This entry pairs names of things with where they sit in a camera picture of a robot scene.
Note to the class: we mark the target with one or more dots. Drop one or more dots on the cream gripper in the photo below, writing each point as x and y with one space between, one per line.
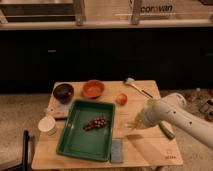
140 116

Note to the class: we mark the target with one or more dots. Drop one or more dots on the yellow banana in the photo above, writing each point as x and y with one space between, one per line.
132 124

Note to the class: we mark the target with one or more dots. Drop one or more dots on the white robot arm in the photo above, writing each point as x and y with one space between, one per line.
171 108

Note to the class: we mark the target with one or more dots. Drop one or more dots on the red bowl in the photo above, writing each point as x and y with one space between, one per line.
93 89

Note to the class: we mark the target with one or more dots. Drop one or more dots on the dark brown bowl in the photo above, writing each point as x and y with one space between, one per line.
63 93

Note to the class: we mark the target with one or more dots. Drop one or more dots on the green cup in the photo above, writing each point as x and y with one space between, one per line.
150 102

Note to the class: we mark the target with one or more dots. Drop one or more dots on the green cucumber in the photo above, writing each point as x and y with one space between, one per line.
166 132

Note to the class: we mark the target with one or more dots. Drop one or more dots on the red apple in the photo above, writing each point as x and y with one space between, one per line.
121 99

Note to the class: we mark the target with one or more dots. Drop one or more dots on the grey sponge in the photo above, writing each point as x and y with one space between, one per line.
117 151

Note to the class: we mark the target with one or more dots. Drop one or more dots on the bunch of dark grapes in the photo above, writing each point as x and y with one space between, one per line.
95 123

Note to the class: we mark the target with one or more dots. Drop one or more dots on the green plastic tray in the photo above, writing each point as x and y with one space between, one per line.
87 133

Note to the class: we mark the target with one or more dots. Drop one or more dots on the white cylindrical container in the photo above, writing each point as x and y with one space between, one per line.
47 125

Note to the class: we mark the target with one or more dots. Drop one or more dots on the cardboard box with lettering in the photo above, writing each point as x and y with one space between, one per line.
156 9

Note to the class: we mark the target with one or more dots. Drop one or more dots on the black chair back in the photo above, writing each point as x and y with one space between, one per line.
23 166

